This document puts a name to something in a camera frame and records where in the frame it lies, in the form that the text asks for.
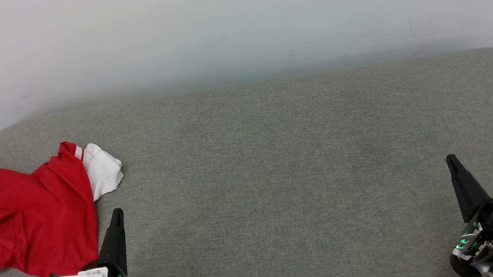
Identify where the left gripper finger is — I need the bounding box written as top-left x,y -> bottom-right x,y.
93,207 -> 132,277

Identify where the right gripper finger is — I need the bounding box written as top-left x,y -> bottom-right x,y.
445,149 -> 493,225

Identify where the red and white basketball jersey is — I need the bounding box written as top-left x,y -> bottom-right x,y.
0,134 -> 136,277

